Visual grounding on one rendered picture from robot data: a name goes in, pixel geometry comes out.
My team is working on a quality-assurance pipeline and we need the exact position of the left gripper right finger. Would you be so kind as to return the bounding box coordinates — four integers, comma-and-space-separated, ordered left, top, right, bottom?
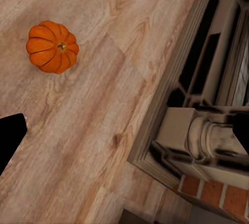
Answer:
232, 113, 249, 155

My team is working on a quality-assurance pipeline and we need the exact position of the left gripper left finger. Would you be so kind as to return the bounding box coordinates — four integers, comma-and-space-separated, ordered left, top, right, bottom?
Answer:
0, 113, 27, 175

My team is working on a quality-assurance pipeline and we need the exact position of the pumpkin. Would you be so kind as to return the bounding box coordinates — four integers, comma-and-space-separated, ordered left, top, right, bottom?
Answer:
26, 20, 79, 74

